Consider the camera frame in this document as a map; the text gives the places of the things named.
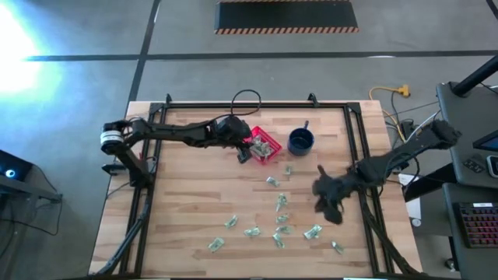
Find dark blue ceramic mug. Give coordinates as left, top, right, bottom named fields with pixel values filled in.
left=286, top=120, right=315, bottom=157

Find yellow extension cord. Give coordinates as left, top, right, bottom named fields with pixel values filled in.
left=368, top=84, right=412, bottom=143

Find small black pad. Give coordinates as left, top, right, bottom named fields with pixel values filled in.
left=462, top=156, right=486, bottom=174

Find black table clamp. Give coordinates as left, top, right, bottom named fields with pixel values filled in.
left=101, top=163, right=128, bottom=176

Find black device blue light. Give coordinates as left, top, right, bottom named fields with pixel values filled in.
left=0, top=149, right=34, bottom=183

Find black keyboard red backlight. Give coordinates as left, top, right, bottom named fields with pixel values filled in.
left=453, top=201, right=498, bottom=249

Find smartphone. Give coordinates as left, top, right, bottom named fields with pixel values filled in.
left=486, top=154, right=498, bottom=179

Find black monitor stand pole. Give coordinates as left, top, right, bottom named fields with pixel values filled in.
left=451, top=54, right=498, bottom=98

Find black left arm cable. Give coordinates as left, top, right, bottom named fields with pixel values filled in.
left=230, top=89, right=262, bottom=117

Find white paper sheet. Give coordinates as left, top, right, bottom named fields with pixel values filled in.
left=397, top=173, right=423, bottom=221

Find black keyboard desk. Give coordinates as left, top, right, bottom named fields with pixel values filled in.
left=441, top=182, right=498, bottom=280

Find black desk brace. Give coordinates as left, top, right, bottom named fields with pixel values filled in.
left=402, top=173, right=458, bottom=203

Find white cable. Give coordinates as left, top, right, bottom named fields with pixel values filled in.
left=402, top=110, right=443, bottom=151

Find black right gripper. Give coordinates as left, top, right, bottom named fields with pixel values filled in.
left=310, top=164, right=365, bottom=226

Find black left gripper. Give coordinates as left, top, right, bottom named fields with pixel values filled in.
left=212, top=115, right=258, bottom=164

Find grey desk top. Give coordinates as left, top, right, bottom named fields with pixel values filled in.
left=435, top=80, right=498, bottom=191

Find black power strip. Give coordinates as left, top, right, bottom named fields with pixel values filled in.
left=399, top=119, right=416, bottom=138

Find red plastic mesh basket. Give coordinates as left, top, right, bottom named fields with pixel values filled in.
left=239, top=124, right=284, bottom=166

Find black mat orange striped edges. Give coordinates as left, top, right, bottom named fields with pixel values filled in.
left=213, top=0, right=359, bottom=35

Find computer monitor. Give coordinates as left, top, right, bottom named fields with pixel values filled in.
left=472, top=130, right=498, bottom=153

